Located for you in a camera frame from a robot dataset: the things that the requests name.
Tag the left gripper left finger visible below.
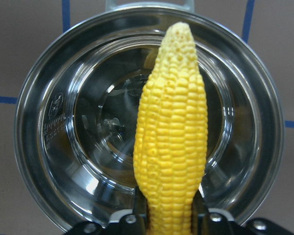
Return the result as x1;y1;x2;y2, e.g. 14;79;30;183
133;186;147;235

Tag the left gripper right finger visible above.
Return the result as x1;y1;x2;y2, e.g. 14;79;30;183
191;189;209;235

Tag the yellow corn cob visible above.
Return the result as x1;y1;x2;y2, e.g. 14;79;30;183
133;22;208;235

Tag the pale green cooking pot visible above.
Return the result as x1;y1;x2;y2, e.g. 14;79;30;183
14;0;284;231

